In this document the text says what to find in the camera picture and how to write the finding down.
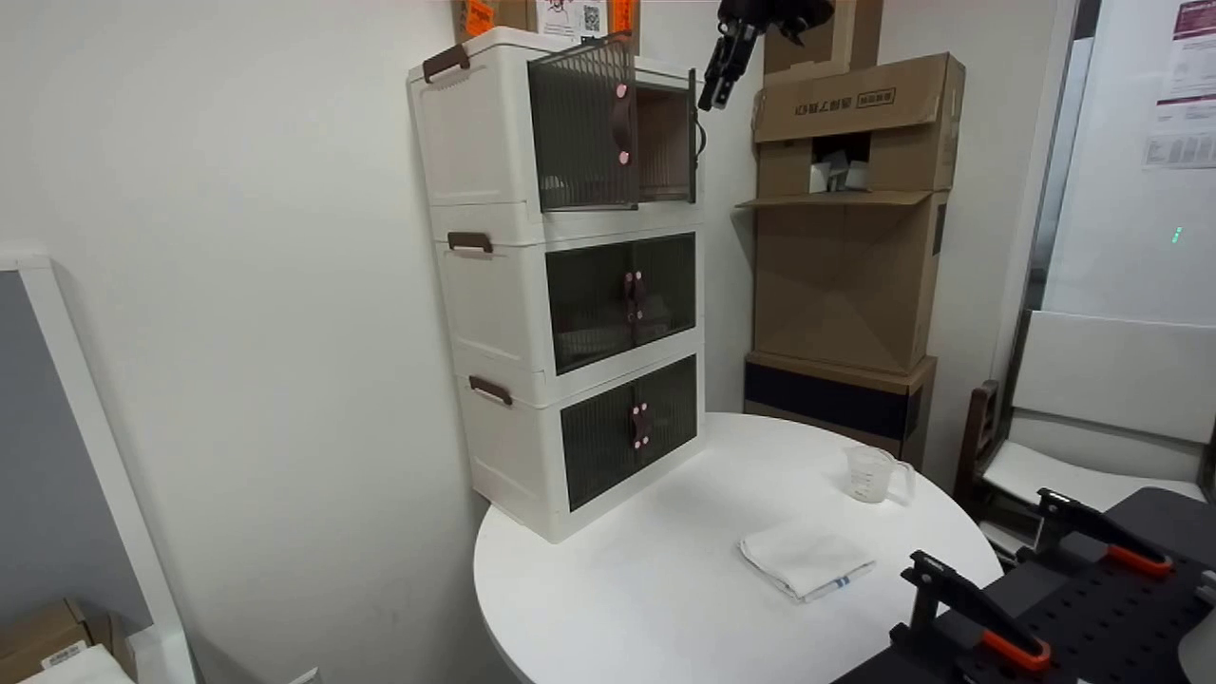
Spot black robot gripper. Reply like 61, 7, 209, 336
699, 0, 836, 111

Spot smoked cabinet door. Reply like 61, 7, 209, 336
637, 83, 695, 202
527, 39, 637, 215

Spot orange white box on cabinet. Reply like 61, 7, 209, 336
453, 0, 637, 55

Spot white stacked storage cabinet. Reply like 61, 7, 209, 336
407, 42, 703, 541

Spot middle smoked cabinet doors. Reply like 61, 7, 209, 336
547, 232, 695, 372

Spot smoked cabinet doors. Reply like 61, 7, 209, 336
561, 358, 699, 508
547, 232, 695, 372

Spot bottom smoked cabinet doors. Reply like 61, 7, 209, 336
561, 358, 699, 508

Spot top tall cardboard box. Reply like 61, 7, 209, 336
763, 0, 885, 74

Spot upper brown cardboard box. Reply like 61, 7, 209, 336
752, 55, 966, 197

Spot large brown cardboard box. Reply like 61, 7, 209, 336
752, 191, 947, 378

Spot black box under cardboard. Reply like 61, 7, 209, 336
744, 358, 935, 465

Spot white whiteboard panel right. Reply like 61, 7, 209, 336
978, 0, 1216, 508

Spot folded white cloth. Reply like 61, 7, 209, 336
737, 522, 874, 603

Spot far black orange clamp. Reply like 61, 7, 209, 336
1032, 486, 1175, 579

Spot black orange clamp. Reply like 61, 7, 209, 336
1032, 486, 1175, 579
888, 550, 1053, 674

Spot near black orange clamp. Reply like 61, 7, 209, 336
888, 550, 1053, 674

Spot white framed grey panel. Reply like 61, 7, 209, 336
0, 256, 199, 684

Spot cardboard box lower left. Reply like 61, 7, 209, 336
0, 600, 138, 684

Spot paper poster on wall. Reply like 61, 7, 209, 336
1144, 0, 1216, 172

